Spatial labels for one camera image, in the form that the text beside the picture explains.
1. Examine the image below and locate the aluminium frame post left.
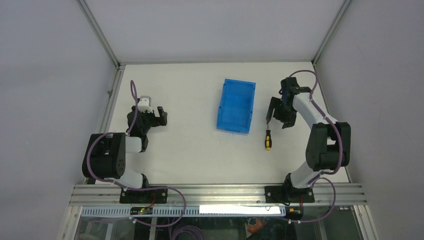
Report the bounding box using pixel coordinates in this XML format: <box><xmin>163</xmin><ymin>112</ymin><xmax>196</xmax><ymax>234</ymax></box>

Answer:
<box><xmin>76</xmin><ymin>0</ymin><xmax>121</xmax><ymax>69</ymax></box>

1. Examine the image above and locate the aluminium frame post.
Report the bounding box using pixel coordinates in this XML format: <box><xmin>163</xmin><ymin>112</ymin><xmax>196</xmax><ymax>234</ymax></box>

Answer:
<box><xmin>311</xmin><ymin>0</ymin><xmax>352</xmax><ymax>68</ymax></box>
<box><xmin>76</xmin><ymin>0</ymin><xmax>121</xmax><ymax>69</ymax></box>

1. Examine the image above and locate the aluminium frame rail front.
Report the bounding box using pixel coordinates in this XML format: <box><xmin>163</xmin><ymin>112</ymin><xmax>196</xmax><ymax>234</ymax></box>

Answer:
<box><xmin>69</xmin><ymin>183</ymin><xmax>368</xmax><ymax>207</ymax></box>

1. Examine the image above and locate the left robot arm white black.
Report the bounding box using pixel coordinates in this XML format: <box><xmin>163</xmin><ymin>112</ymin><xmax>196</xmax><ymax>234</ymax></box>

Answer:
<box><xmin>81</xmin><ymin>106</ymin><xmax>168</xmax><ymax>203</ymax></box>

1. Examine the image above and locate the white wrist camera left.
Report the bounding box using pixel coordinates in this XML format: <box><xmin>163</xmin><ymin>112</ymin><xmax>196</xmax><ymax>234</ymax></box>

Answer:
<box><xmin>137</xmin><ymin>96</ymin><xmax>154</xmax><ymax>113</ymax></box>

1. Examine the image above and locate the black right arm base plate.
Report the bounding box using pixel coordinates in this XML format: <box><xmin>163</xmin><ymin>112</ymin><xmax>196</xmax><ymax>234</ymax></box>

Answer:
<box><xmin>264</xmin><ymin>185</ymin><xmax>315</xmax><ymax>205</ymax></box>

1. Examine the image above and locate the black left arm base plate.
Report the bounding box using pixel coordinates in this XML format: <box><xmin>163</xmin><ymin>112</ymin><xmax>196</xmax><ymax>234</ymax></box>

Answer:
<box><xmin>119</xmin><ymin>188</ymin><xmax>168</xmax><ymax>205</ymax></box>

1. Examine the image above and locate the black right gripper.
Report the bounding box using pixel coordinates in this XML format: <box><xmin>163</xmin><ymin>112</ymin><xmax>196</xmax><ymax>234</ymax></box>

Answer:
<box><xmin>266</xmin><ymin>96</ymin><xmax>297</xmax><ymax>129</ymax></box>

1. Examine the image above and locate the aluminium frame post right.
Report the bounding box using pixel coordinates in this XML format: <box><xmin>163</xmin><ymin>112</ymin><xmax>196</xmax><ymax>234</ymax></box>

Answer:
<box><xmin>311</xmin><ymin>0</ymin><xmax>352</xmax><ymax>68</ymax></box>

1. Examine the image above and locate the coiled purple cable below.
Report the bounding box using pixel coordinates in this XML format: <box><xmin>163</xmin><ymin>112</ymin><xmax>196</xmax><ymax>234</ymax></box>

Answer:
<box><xmin>169</xmin><ymin>225</ymin><xmax>206</xmax><ymax>240</ymax></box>

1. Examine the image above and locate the blue plastic bin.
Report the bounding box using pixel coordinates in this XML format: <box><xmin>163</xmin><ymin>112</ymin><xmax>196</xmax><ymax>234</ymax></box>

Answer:
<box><xmin>216</xmin><ymin>78</ymin><xmax>256</xmax><ymax>134</ymax></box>

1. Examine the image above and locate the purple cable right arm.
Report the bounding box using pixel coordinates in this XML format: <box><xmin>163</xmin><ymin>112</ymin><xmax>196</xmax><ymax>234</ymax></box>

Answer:
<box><xmin>278</xmin><ymin>69</ymin><xmax>337</xmax><ymax>223</ymax></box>

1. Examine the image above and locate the white slotted cable duct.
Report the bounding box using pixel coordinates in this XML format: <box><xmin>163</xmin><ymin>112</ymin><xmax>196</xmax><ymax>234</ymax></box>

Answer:
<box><xmin>81</xmin><ymin>205</ymin><xmax>286</xmax><ymax>218</ymax></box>

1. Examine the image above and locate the yellow black screwdriver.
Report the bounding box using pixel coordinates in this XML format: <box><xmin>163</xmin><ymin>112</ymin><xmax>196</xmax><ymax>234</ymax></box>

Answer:
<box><xmin>264</xmin><ymin>122</ymin><xmax>272</xmax><ymax>151</ymax></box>

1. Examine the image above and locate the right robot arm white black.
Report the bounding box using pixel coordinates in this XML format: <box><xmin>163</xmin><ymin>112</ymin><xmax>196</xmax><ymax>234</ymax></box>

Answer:
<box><xmin>265</xmin><ymin>77</ymin><xmax>352</xmax><ymax>203</ymax></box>

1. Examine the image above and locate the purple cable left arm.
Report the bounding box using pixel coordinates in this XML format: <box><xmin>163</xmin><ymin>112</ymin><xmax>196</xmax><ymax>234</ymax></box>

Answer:
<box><xmin>86</xmin><ymin>79</ymin><xmax>187</xmax><ymax>228</ymax></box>

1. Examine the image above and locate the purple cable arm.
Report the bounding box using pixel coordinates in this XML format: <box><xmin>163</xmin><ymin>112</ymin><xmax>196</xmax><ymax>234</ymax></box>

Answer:
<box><xmin>86</xmin><ymin>79</ymin><xmax>187</xmax><ymax>228</ymax></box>
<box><xmin>278</xmin><ymin>69</ymin><xmax>337</xmax><ymax>223</ymax></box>

